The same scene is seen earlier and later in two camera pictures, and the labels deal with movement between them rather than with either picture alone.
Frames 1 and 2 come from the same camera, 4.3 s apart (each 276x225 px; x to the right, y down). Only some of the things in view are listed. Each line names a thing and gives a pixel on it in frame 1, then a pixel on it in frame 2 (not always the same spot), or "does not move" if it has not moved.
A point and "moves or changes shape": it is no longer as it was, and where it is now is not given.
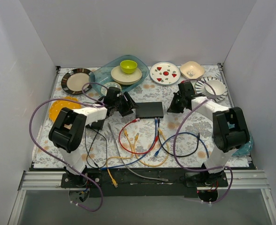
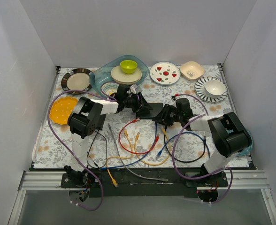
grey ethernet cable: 126,168 does not move
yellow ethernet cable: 136,137 moves or changes shape
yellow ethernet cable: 114,183 does not move
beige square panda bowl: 192,70 does not move
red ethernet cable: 156,139 does not move
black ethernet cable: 198,136 -> 204,138
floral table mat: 137,117 does not move
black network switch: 149,110 does not move
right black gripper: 177,103 -> 164,114
